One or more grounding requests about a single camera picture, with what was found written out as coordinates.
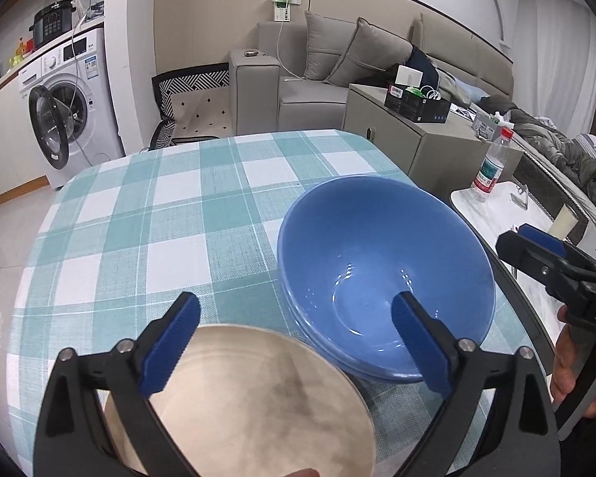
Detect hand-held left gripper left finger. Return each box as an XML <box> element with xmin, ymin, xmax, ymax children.
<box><xmin>34</xmin><ymin>291</ymin><xmax>202</xmax><ymax>477</ymax></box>

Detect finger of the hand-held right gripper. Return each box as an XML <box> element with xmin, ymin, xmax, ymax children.
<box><xmin>519</xmin><ymin>225</ymin><xmax>596</xmax><ymax>276</ymax></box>
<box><xmin>495</xmin><ymin>231</ymin><xmax>596</xmax><ymax>304</ymax></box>

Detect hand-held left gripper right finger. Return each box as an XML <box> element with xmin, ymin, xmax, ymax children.
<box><xmin>390</xmin><ymin>291</ymin><xmax>561</xmax><ymax>477</ymax></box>

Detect cream plate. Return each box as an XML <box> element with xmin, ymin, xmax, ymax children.
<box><xmin>103</xmin><ymin>324</ymin><xmax>377</xmax><ymax>477</ymax></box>

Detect person's right hand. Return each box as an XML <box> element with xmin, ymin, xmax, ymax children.
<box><xmin>549</xmin><ymin>305</ymin><xmax>596</xmax><ymax>419</ymax></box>

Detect cream cylinder cup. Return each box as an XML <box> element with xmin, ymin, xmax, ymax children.
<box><xmin>548</xmin><ymin>204</ymin><xmax>578</xmax><ymax>239</ymax></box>

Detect white marble table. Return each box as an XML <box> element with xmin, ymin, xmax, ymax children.
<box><xmin>449</xmin><ymin>179</ymin><xmax>592</xmax><ymax>309</ymax></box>

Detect clear water bottle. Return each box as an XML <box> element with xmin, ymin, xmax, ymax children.
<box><xmin>469</xmin><ymin>126</ymin><xmax>515</xmax><ymax>204</ymax></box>

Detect grey rumpled blanket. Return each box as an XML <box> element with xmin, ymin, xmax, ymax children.
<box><xmin>477</xmin><ymin>94</ymin><xmax>596</xmax><ymax>209</ymax></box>

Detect teal white checked tablecloth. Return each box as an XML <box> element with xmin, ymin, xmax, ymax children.
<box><xmin>5</xmin><ymin>129</ymin><xmax>547</xmax><ymax>477</ymax></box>

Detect small white tissue box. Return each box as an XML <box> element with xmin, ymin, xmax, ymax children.
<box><xmin>472</xmin><ymin>112</ymin><xmax>510</xmax><ymax>140</ymax></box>

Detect beige storage cabinet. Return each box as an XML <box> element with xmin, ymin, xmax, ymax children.
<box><xmin>343</xmin><ymin>83</ymin><xmax>524</xmax><ymax>180</ymax></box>

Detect white curtain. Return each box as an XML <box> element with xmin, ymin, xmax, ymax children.
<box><xmin>517</xmin><ymin>0</ymin><xmax>596</xmax><ymax>140</ymax></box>

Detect black box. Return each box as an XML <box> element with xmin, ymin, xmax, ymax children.
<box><xmin>383</xmin><ymin>84</ymin><xmax>452</xmax><ymax>123</ymax></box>

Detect dark navy cushion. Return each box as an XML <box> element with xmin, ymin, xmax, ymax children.
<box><xmin>392</xmin><ymin>45</ymin><xmax>443</xmax><ymax>100</ymax></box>

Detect black white patterned bag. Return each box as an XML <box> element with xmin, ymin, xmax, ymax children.
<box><xmin>149</xmin><ymin>62</ymin><xmax>236</xmax><ymax>152</ymax></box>

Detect white washing machine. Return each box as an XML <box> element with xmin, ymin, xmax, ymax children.
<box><xmin>17</xmin><ymin>27</ymin><xmax>125</xmax><ymax>190</ymax></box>

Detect grey cushion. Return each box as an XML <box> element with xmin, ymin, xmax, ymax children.
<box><xmin>303</xmin><ymin>10</ymin><xmax>358</xmax><ymax>81</ymax></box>
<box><xmin>323</xmin><ymin>17</ymin><xmax>413</xmax><ymax>87</ymax></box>

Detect white kitchen base cabinets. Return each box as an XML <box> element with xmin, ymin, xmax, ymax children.
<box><xmin>0</xmin><ymin>72</ymin><xmax>50</xmax><ymax>209</ymax></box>

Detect grey sofa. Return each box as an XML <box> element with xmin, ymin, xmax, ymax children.
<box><xmin>228</xmin><ymin>10</ymin><xmax>515</xmax><ymax>135</ymax></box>

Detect yellow green toy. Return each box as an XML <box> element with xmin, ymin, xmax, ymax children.
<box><xmin>10</xmin><ymin>37</ymin><xmax>35</xmax><ymax>68</ymax></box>

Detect black pressure cooker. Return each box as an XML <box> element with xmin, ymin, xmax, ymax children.
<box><xmin>30</xmin><ymin>0</ymin><xmax>75</xmax><ymax>50</ymax></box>

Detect white charging cable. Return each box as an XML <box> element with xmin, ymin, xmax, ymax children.
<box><xmin>275</xmin><ymin>20</ymin><xmax>304</xmax><ymax>81</ymax></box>

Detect white wall socket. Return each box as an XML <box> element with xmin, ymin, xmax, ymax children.
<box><xmin>269</xmin><ymin>0</ymin><xmax>304</xmax><ymax>22</ymax></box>

